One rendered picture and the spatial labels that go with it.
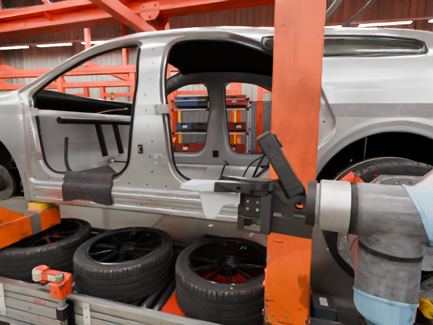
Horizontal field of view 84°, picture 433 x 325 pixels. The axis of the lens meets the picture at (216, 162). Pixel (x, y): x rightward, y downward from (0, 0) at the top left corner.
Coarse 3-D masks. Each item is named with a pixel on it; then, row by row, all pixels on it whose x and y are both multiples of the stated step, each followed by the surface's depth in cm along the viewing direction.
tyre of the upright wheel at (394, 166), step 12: (348, 168) 131; (360, 168) 120; (372, 168) 114; (384, 168) 112; (396, 168) 111; (408, 168) 110; (420, 168) 108; (432, 168) 108; (336, 180) 132; (372, 180) 114; (336, 240) 122; (336, 252) 123; (348, 264) 122
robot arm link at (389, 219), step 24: (360, 192) 32; (384, 192) 32; (408, 192) 31; (432, 192) 30; (360, 216) 32; (384, 216) 31; (408, 216) 30; (432, 216) 29; (360, 240) 35; (384, 240) 31; (408, 240) 30; (432, 240) 29
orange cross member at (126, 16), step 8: (88, 0) 244; (96, 0) 244; (104, 0) 251; (112, 0) 262; (104, 8) 262; (112, 8) 263; (120, 8) 276; (128, 8) 289; (120, 16) 280; (128, 16) 290; (136, 16) 304; (128, 24) 301; (136, 24) 305; (144, 24) 323
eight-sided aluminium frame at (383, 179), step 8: (384, 176) 107; (392, 176) 108; (400, 176) 107; (408, 176) 107; (416, 176) 107; (392, 184) 104; (408, 184) 103; (344, 240) 113; (344, 248) 113; (344, 256) 114; (352, 264) 114; (432, 280) 109; (424, 288) 108; (432, 288) 106; (424, 296) 107; (432, 296) 106
